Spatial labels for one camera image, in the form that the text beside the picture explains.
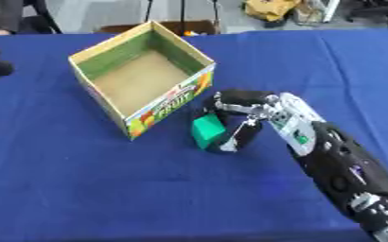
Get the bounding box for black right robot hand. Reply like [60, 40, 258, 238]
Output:
[192, 89, 279, 154]

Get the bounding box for green block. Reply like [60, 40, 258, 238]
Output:
[190, 113, 227, 150]

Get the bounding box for brown cardboard box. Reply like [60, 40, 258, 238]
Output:
[95, 20, 222, 36]

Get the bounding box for open cardboard box green inside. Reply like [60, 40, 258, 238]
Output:
[66, 20, 218, 141]

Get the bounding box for person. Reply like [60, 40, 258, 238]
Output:
[0, 0, 27, 36]

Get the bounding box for yellow bag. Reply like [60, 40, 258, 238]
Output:
[241, 0, 304, 23]

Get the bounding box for black tripod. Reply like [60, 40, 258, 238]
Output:
[142, 0, 222, 35]

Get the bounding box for black chair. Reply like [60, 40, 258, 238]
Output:
[344, 0, 388, 29]

